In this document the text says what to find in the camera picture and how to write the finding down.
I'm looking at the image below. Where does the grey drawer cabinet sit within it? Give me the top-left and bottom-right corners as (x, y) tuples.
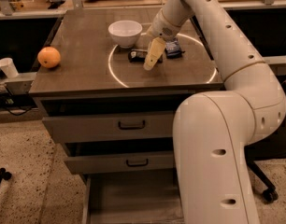
(28, 7), (225, 224)

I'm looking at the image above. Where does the drawer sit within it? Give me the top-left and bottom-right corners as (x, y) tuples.
(43, 112), (174, 144)
(81, 169), (184, 224)
(64, 151), (174, 175)

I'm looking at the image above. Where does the aluminium frame rail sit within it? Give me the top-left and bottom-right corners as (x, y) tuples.
(264, 56), (286, 76)

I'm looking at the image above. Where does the orange fruit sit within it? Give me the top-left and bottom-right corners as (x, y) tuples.
(37, 47), (61, 68)

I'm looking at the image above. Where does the white paper cup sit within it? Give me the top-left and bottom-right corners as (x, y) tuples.
(0, 58), (19, 78)

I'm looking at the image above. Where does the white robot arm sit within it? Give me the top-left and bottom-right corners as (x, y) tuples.
(144, 0), (286, 224)

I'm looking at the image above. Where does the top drawer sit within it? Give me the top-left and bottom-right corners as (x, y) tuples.
(43, 112), (174, 144)

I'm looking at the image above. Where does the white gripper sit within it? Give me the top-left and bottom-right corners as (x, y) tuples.
(143, 8), (189, 71)

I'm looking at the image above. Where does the bottom drawer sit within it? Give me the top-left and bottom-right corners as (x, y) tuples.
(81, 169), (184, 224)

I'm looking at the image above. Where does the black power adapter with cable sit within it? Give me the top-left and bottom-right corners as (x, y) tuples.
(0, 85), (36, 116)

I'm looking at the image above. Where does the blue snack packet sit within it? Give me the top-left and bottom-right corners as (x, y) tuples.
(165, 38), (184, 59)

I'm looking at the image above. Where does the white bowl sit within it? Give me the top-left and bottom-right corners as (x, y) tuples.
(108, 20), (143, 49)

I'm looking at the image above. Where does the black office chair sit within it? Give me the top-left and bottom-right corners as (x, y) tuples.
(244, 75), (286, 203)

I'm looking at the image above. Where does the black rxbar chocolate bar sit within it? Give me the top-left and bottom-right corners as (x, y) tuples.
(127, 49), (164, 63)

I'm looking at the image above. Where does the middle drawer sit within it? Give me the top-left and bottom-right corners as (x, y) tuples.
(64, 151), (174, 175)

